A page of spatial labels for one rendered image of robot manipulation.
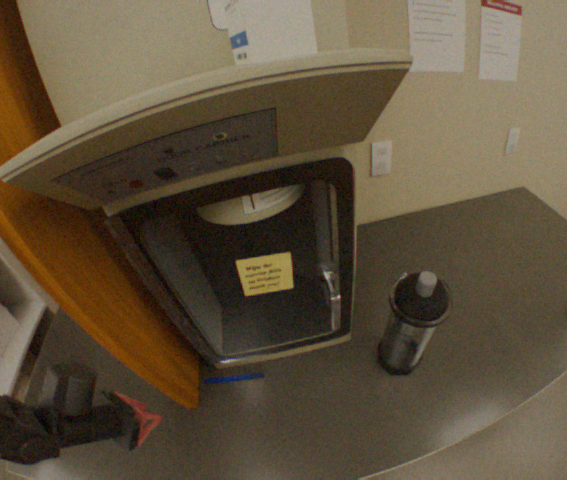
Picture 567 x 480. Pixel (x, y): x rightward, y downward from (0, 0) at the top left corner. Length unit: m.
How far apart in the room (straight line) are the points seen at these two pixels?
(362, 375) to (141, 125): 0.58
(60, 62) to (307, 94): 0.25
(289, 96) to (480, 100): 0.93
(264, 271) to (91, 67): 0.33
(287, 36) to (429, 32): 0.72
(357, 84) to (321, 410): 0.55
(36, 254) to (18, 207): 0.05
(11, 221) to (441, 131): 1.03
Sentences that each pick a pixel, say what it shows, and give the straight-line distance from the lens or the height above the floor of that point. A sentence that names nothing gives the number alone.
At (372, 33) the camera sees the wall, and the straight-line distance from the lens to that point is 0.80.
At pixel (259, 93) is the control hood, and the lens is 0.18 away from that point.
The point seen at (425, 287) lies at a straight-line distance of 0.42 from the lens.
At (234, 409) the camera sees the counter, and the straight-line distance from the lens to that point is 0.63.
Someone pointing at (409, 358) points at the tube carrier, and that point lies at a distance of 0.55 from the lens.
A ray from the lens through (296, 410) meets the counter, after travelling 0.60.
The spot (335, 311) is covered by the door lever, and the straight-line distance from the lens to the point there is 0.41.
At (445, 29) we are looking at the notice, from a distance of 0.93.
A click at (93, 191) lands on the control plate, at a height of 1.44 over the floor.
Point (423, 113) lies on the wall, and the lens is 0.92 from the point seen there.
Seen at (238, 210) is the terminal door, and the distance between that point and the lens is 0.32.
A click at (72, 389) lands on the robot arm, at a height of 1.25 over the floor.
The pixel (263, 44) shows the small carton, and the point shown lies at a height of 1.52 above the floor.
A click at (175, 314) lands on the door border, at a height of 1.19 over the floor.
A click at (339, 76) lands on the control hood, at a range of 0.19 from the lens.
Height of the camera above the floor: 1.52
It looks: 40 degrees down
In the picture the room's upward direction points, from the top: 12 degrees counter-clockwise
